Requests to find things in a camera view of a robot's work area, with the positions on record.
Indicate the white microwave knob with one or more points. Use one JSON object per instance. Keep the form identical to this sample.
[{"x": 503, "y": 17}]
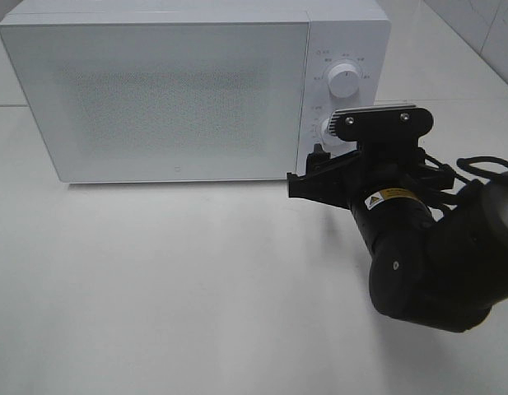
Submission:
[
  {"x": 343, "y": 79},
  {"x": 328, "y": 139}
]

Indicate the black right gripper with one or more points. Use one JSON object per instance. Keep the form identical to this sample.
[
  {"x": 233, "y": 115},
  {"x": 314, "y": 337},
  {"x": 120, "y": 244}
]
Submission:
[{"x": 336, "y": 181}]

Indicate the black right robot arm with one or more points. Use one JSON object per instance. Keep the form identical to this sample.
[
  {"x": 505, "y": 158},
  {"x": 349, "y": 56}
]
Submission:
[{"x": 437, "y": 235}]

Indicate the white microwave door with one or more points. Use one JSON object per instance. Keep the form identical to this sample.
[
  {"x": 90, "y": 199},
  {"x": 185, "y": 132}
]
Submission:
[{"x": 154, "y": 103}]

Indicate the white microwave oven body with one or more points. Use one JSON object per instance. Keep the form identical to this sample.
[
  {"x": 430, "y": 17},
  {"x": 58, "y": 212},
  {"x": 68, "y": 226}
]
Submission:
[{"x": 357, "y": 31}]

